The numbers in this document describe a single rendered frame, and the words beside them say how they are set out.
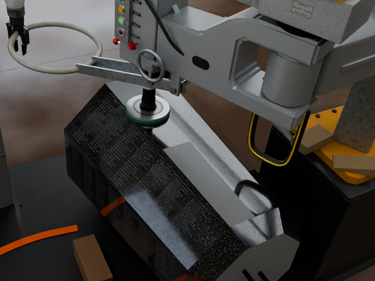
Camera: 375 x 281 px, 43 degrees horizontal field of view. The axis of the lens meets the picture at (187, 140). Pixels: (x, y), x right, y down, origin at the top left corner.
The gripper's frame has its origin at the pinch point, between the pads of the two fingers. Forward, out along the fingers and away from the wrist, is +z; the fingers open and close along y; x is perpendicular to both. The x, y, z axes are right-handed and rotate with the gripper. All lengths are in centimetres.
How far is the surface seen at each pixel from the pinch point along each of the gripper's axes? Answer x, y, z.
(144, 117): -27, 88, -7
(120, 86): -4, 64, -2
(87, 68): -13, 50, -13
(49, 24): 16.9, 8.8, -9.8
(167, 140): -34, 103, -6
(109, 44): 162, -26, 93
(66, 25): 21.5, 16.8, -9.6
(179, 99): 0, 96, -4
